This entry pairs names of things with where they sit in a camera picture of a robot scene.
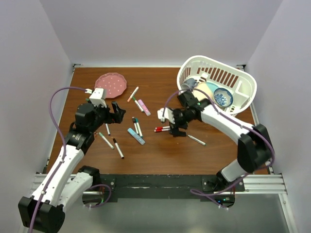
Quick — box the purple pink highlighter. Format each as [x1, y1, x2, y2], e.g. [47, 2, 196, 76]
[138, 100, 151, 116]

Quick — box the aluminium frame rail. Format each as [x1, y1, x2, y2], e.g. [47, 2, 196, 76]
[30, 174, 287, 194]

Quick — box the white plastic basket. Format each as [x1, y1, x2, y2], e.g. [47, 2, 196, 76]
[176, 55, 257, 116]

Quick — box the purple cable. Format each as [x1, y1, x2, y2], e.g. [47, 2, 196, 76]
[29, 86, 112, 233]
[162, 88, 275, 207]

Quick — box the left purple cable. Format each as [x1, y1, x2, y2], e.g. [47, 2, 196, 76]
[29, 86, 112, 233]

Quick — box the pink polka dot plate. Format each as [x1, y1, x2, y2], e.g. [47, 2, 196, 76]
[94, 73, 127, 99]

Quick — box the blue patterned bowl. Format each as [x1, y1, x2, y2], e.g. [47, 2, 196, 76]
[213, 88, 234, 108]

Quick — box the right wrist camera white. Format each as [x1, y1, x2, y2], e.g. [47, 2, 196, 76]
[157, 107, 175, 124]

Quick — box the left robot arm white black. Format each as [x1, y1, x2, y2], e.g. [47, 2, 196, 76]
[18, 101, 126, 233]

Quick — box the peach cap acrylic marker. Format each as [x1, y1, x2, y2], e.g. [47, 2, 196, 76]
[127, 86, 139, 102]

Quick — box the black cap whiteboard marker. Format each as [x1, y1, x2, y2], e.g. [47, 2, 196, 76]
[132, 117, 139, 134]

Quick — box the light blue highlighter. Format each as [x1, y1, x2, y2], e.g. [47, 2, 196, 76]
[127, 128, 145, 145]

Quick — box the black cap marker lower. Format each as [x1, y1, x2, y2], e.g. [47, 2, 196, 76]
[113, 138, 124, 159]

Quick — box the pale yellow blue plate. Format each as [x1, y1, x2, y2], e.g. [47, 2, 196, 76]
[193, 82, 219, 101]

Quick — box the grey blue mug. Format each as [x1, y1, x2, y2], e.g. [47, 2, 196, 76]
[180, 78, 198, 89]

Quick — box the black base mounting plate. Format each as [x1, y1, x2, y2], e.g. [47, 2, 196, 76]
[72, 173, 245, 203]

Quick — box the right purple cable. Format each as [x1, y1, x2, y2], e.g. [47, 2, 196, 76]
[162, 88, 275, 207]

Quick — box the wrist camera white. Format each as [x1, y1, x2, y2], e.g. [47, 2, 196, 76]
[89, 88, 106, 107]
[157, 107, 175, 124]

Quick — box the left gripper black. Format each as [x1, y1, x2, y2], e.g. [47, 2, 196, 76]
[89, 100, 125, 132]

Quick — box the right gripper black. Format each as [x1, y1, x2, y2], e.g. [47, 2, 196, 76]
[168, 107, 192, 136]

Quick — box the grey marker near right gripper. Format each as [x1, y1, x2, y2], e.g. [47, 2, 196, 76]
[188, 134, 206, 146]

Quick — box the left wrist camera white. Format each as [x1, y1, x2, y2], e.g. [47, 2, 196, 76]
[89, 88, 106, 107]

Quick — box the mint cap acrylic marker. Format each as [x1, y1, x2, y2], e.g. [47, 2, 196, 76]
[98, 132, 114, 150]

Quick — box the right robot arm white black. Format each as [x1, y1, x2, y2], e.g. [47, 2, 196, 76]
[157, 90, 275, 191]

